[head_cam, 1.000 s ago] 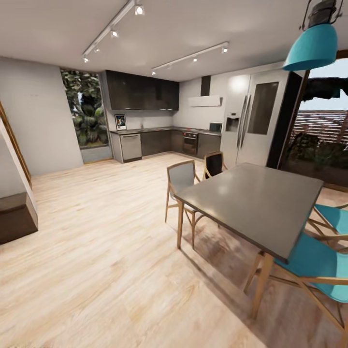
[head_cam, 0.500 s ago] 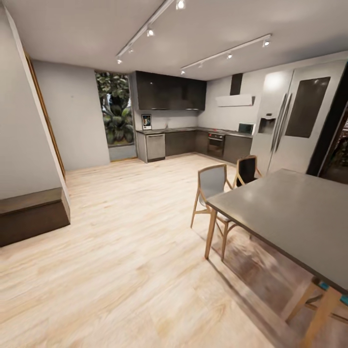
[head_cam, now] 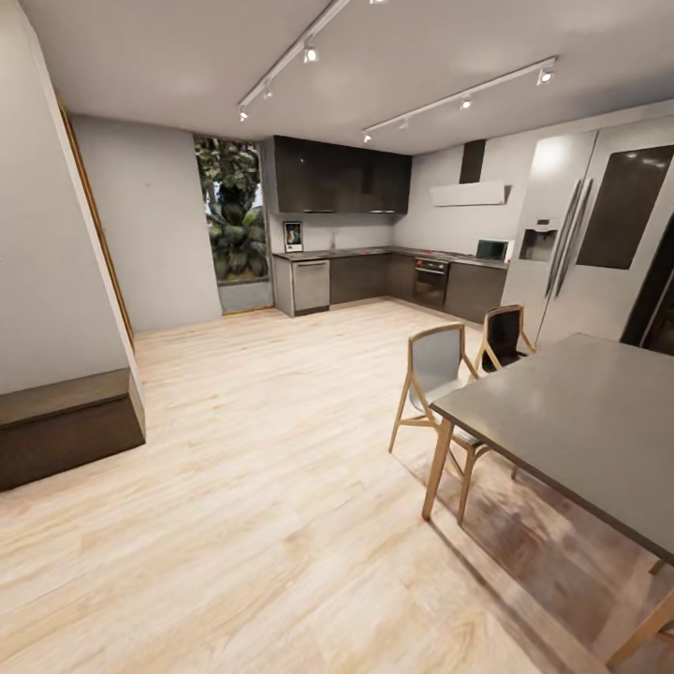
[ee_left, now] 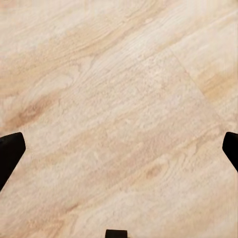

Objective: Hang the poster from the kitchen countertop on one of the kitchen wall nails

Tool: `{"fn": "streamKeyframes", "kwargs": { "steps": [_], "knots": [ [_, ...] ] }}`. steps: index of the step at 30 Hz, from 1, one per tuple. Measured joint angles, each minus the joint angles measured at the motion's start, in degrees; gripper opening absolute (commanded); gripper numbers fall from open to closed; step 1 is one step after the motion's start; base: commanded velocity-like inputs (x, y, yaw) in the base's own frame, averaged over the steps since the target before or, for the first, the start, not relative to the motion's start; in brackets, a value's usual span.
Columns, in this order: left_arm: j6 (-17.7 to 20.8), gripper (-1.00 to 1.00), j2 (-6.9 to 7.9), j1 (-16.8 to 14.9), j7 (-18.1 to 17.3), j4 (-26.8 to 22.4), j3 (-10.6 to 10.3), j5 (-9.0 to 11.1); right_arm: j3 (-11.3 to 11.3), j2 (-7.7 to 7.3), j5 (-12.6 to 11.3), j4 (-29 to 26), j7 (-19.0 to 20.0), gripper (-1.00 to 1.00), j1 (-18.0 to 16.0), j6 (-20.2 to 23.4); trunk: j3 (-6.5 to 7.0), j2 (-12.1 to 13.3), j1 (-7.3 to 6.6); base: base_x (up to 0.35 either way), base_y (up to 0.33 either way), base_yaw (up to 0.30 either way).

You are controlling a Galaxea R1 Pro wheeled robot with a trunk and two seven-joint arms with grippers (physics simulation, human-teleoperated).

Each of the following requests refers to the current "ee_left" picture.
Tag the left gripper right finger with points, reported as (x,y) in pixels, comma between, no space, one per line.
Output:
(230,148)

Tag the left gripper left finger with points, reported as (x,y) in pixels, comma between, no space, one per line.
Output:
(12,148)

